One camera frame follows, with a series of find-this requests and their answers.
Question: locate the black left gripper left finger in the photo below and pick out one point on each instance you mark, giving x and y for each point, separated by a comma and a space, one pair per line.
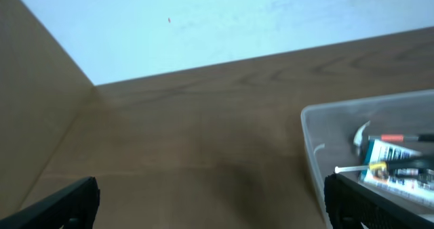
74, 206

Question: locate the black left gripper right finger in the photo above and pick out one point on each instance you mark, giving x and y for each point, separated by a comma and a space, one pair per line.
349, 205

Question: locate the small black handled hammer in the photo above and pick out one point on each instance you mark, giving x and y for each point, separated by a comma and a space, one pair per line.
360, 139

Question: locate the blue white product box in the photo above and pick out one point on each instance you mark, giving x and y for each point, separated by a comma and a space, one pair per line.
399, 173

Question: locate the black yellow screwdriver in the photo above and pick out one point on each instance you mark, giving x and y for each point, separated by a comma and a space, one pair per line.
422, 162

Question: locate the clear plastic container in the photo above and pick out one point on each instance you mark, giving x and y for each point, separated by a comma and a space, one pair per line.
329, 130

